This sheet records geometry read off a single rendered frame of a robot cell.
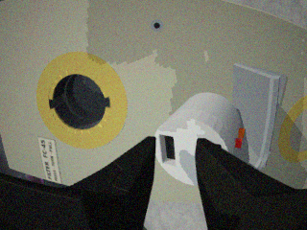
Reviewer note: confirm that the white round cartridge with two slots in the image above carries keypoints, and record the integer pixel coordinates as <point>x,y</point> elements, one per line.
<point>206,115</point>

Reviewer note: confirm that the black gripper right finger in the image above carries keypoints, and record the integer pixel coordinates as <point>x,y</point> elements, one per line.
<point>238,197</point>

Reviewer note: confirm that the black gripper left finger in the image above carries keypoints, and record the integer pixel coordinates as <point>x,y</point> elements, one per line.
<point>114,198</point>

